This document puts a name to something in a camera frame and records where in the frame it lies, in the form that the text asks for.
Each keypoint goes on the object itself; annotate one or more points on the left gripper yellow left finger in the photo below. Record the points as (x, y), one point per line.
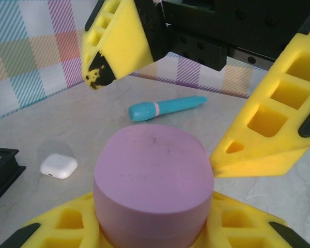
(46, 232)

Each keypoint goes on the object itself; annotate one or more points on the teal pen shaped device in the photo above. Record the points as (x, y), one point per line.
(165, 108)

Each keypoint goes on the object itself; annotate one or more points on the folding chessboard black grey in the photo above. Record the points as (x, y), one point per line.
(2, 175)

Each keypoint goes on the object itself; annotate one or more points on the pink cylindrical block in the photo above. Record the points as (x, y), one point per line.
(152, 180)

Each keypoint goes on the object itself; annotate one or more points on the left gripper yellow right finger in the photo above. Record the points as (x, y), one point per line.
(248, 232)

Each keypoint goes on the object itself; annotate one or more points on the white earbud charging case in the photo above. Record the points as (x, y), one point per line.
(59, 165)

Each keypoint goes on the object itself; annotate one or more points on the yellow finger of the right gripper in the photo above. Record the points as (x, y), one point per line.
(126, 38)
(263, 155)

